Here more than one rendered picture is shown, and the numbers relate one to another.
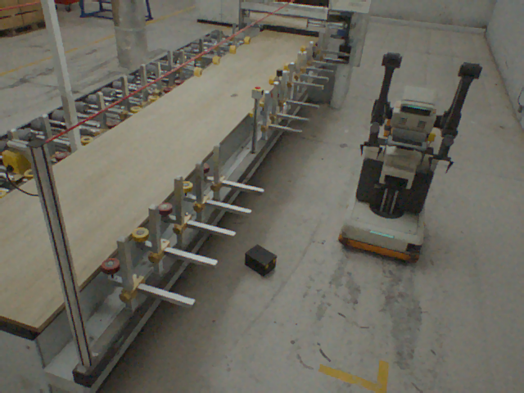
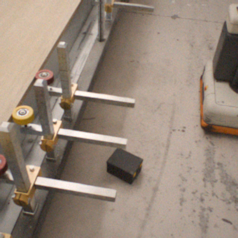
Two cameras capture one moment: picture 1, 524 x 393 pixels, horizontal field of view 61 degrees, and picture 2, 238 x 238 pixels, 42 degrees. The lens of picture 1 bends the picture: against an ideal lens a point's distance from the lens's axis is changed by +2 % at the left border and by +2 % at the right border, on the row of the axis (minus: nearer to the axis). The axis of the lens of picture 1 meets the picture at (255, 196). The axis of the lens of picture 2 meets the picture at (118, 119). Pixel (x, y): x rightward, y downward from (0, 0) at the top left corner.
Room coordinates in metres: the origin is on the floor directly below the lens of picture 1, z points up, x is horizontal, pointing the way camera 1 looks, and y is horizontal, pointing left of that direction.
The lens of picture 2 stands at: (1.30, 0.20, 1.75)
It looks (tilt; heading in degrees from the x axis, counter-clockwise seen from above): 44 degrees down; 351
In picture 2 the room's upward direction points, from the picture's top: 3 degrees clockwise
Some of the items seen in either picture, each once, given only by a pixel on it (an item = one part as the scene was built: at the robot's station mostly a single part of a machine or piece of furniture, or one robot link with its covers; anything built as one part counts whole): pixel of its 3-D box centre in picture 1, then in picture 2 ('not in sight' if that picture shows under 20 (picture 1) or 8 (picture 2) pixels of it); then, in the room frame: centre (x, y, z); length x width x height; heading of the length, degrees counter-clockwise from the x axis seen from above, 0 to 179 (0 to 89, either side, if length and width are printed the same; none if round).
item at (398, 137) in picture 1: (405, 146); not in sight; (2.78, -1.00, 0.99); 0.28 x 0.16 x 0.22; 73
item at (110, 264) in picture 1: (111, 272); not in sight; (1.50, 0.64, 0.85); 0.08 x 0.08 x 0.11
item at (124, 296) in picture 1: (132, 288); not in sight; (1.45, 0.54, 0.80); 0.14 x 0.06 x 0.05; 163
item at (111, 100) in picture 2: (231, 185); (87, 96); (2.40, 0.16, 0.81); 0.43 x 0.03 x 0.04; 73
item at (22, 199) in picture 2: (182, 224); (27, 185); (1.93, 0.39, 0.83); 0.14 x 0.06 x 0.05; 163
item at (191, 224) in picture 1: (197, 226); (53, 186); (1.92, 0.31, 0.83); 0.43 x 0.03 x 0.04; 73
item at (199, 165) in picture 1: (200, 197); (48, 130); (2.14, 0.33, 0.87); 0.04 x 0.04 x 0.48; 73
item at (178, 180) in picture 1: (179, 214); (20, 177); (1.91, 0.40, 0.91); 0.04 x 0.04 x 0.48; 73
